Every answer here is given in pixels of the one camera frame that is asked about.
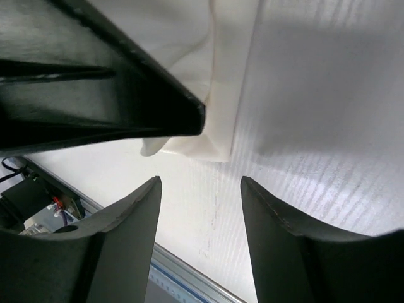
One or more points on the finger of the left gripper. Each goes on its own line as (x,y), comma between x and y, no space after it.
(70,77)

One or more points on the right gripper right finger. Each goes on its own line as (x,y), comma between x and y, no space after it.
(298,258)

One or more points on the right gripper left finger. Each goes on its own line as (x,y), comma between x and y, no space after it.
(103,258)

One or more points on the white paper napkin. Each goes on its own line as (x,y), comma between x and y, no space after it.
(205,45)

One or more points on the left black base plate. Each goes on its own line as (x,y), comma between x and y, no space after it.
(30,196)

